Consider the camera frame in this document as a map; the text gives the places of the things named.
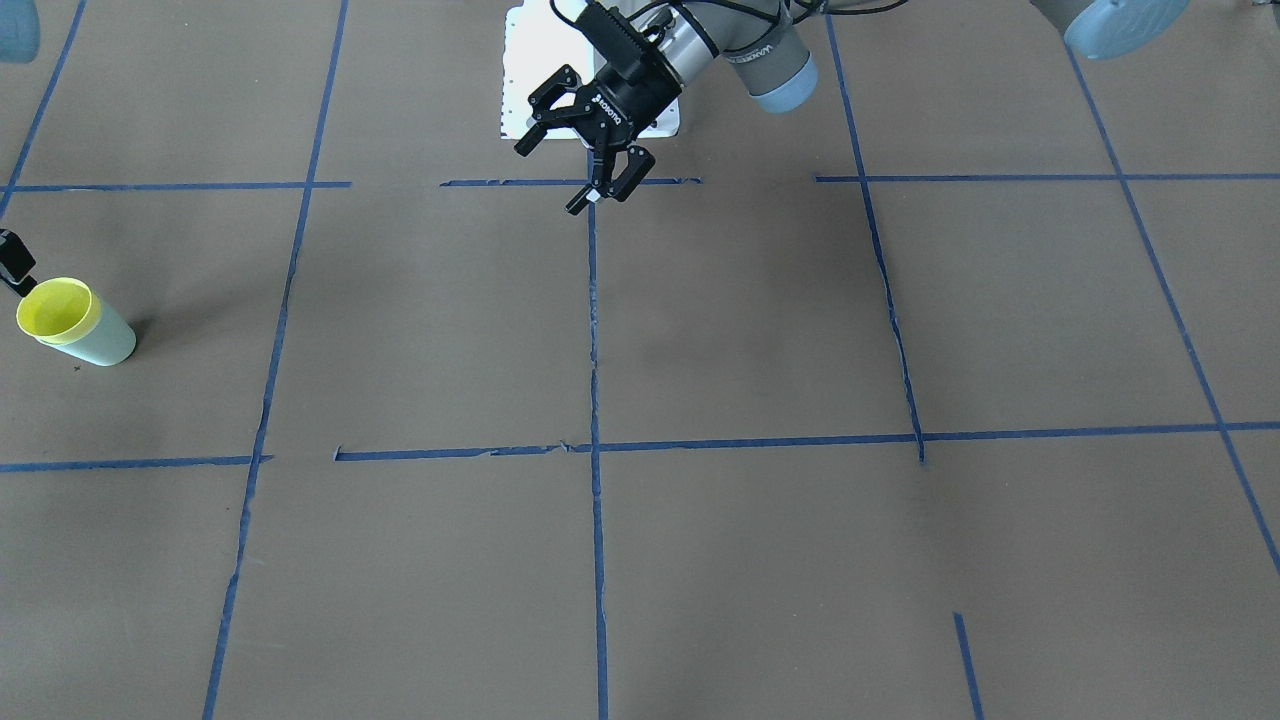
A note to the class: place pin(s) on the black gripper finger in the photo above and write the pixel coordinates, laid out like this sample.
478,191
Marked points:
17,264

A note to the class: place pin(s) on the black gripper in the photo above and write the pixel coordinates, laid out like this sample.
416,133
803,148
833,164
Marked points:
632,102

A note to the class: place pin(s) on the yellow paper cup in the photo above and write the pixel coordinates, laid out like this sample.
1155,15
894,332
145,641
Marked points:
60,311

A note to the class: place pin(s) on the green paper cup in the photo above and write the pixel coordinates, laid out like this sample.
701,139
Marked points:
111,343

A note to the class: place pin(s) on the white pedestal base plate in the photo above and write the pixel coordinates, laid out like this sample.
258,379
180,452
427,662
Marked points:
536,45

